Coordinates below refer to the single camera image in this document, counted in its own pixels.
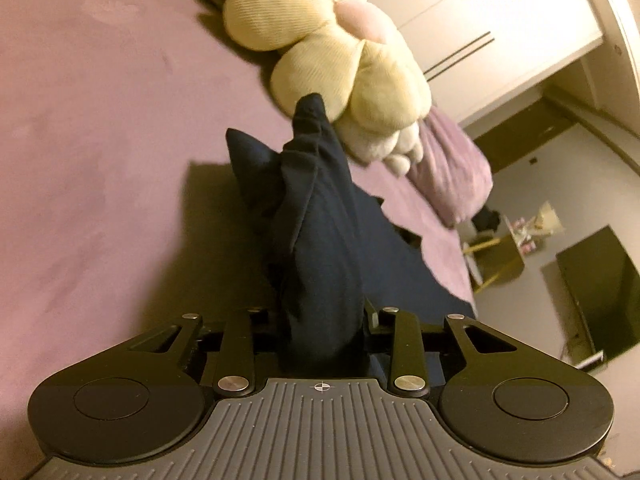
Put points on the navy zip jacket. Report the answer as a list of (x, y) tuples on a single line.
[(320, 240)]

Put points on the pink bed blanket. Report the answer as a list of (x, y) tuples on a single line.
[(100, 160)]

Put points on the black television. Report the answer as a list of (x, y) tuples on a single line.
[(602, 290)]

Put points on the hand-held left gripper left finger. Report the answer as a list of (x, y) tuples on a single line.
[(240, 342)]

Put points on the cream plush toy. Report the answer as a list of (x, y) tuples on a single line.
[(325, 55)]

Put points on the small ornaments on table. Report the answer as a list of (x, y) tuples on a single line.
[(532, 227)]

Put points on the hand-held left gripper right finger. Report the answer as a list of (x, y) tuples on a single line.
[(406, 347)]

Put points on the white wardrobe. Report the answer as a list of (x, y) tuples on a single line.
[(475, 5)]

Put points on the yellow-legged side table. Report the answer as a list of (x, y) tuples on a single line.
[(495, 260)]

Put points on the white plush toy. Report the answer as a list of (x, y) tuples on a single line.
[(390, 147)]

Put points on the dark clothes heap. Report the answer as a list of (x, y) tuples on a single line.
[(486, 220)]

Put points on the purple pillow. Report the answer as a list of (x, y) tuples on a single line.
[(450, 170)]

